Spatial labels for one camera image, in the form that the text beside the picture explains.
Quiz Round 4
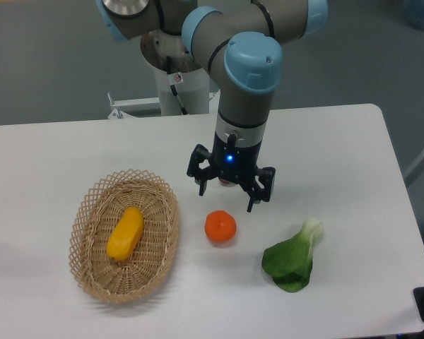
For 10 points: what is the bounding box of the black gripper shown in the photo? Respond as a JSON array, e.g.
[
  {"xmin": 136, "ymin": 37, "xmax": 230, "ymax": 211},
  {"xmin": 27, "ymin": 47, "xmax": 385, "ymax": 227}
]
[{"xmin": 187, "ymin": 133, "xmax": 276, "ymax": 213}]

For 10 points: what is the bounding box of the yellow mango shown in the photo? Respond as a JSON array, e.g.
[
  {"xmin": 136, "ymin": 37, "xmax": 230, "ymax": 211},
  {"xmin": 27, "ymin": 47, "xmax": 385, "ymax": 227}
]
[{"xmin": 106, "ymin": 207, "xmax": 144, "ymax": 261}]

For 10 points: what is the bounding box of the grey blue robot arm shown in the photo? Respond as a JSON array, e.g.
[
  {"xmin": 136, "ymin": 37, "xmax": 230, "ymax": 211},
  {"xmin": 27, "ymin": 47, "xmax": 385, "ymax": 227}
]
[{"xmin": 96, "ymin": 1, "xmax": 328, "ymax": 205}]

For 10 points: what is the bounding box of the woven wicker basket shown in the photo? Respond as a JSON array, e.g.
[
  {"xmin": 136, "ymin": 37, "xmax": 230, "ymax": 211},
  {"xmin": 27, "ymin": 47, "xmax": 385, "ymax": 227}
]
[{"xmin": 69, "ymin": 169, "xmax": 179, "ymax": 303}]

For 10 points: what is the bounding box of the purple sweet potato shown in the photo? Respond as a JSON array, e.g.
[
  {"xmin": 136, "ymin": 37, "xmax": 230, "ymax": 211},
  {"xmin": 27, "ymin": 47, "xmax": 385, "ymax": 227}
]
[{"xmin": 219, "ymin": 179, "xmax": 235, "ymax": 187}]

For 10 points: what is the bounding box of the orange tangerine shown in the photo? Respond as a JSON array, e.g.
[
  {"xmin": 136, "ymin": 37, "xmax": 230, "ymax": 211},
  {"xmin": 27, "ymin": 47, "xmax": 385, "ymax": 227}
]
[{"xmin": 204, "ymin": 210, "xmax": 237, "ymax": 243}]

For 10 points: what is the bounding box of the green bok choy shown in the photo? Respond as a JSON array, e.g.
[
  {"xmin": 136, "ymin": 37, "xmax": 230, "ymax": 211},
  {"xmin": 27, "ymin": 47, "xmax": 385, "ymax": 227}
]
[{"xmin": 261, "ymin": 218, "xmax": 324, "ymax": 293}]

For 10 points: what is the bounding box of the blue plastic bag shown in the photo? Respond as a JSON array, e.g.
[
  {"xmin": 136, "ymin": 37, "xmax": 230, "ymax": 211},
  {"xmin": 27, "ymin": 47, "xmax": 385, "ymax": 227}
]
[{"xmin": 403, "ymin": 0, "xmax": 424, "ymax": 31}]

